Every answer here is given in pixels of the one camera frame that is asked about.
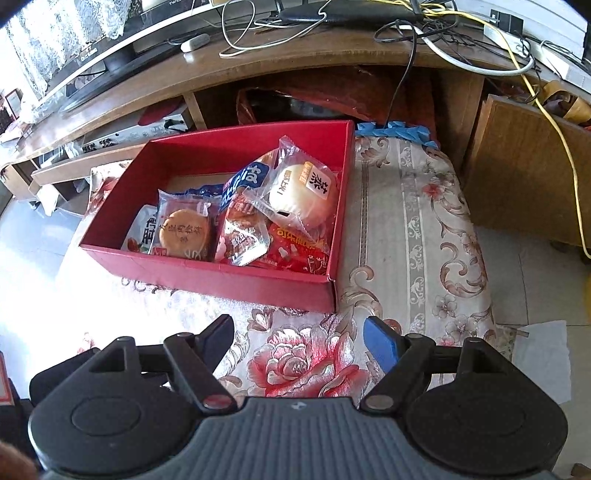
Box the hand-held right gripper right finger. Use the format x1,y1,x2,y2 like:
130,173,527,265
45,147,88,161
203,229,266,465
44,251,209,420
360,316,520,414

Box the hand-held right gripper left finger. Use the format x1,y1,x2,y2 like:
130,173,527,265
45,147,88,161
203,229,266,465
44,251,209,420
76,314,237,414

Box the red cardboard box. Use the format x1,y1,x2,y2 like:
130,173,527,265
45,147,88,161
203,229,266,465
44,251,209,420
78,120,356,313

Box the brown round pastry packet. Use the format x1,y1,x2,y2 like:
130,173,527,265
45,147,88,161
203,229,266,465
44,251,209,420
150,189,218,263

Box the white bun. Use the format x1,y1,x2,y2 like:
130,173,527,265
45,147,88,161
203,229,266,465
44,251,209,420
242,135,340,241

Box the red white clear snack packet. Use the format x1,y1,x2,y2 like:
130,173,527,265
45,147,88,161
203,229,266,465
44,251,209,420
215,196,271,267

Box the floral table cloth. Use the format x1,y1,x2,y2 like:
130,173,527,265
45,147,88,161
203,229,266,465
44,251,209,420
69,134,502,402

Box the blue white snack packet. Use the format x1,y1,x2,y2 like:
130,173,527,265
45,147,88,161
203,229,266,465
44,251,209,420
222,159,278,213
185,184,227,199

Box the blue tape strip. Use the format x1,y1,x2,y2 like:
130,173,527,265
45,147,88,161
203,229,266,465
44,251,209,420
355,121,439,149

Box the small wooden cabinet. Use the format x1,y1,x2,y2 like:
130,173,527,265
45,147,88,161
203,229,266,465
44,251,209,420
462,95,591,252

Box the silver set-top device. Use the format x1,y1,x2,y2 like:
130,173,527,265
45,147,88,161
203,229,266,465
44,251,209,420
81,117,190,155

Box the white plastic bag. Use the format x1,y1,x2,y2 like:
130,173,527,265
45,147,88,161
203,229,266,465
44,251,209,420
32,182,63,217

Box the red bag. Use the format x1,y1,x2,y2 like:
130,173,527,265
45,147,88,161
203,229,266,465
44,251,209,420
235,65,437,139

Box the black television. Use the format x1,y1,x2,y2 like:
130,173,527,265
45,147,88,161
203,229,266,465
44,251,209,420
34,0,236,114

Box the wooden desk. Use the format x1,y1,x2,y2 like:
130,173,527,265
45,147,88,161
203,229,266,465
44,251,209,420
0,23,546,204

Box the small framed picture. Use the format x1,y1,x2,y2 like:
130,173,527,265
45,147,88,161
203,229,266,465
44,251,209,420
0,90,24,121

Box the flat black device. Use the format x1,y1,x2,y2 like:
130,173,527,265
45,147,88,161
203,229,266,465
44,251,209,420
277,4,421,25

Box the white power strip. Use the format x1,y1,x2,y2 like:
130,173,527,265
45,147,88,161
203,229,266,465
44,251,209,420
482,21,591,84

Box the yellow cable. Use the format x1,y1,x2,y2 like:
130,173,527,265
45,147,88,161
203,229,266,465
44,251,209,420
385,0,591,259

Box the black cable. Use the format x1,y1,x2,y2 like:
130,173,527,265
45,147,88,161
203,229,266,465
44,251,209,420
385,23,419,127

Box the thin white cable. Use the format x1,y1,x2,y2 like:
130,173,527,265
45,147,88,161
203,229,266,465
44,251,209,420
219,0,333,58

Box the thick white cable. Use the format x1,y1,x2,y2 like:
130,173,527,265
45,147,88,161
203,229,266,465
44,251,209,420
422,34,537,75

